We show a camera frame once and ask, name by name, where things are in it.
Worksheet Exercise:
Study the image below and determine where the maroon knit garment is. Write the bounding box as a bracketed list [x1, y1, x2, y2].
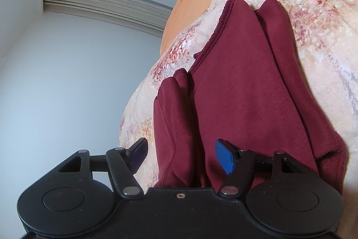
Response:
[153, 0, 349, 196]

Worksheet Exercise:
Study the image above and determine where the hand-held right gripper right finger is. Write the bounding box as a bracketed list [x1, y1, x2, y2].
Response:
[214, 139, 304, 198]

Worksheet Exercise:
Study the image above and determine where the floral blanket with orange border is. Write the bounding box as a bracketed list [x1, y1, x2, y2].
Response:
[119, 0, 358, 237]

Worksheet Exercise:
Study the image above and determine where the beige pleated curtain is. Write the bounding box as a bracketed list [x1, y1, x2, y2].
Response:
[43, 0, 174, 38]

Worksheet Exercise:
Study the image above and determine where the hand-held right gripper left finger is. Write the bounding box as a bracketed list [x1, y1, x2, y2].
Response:
[58, 137, 149, 198]

